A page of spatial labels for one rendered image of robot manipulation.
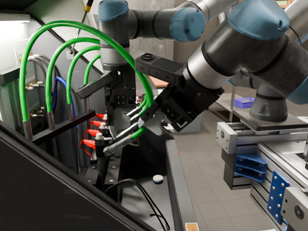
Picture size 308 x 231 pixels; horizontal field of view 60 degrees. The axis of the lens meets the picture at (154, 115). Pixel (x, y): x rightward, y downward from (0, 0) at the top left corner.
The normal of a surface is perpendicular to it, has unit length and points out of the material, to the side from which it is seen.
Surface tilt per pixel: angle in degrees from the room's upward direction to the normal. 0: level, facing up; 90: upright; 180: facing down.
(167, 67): 18
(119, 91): 90
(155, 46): 90
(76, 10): 90
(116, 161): 0
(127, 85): 90
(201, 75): 105
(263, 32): 117
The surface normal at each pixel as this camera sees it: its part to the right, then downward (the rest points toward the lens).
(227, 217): 0.00, -0.94
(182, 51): 0.15, 0.33
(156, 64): 0.04, -0.79
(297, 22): -0.24, 0.03
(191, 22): 0.70, 0.23
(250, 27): -0.55, 0.41
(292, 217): -0.99, 0.05
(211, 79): -0.13, 0.77
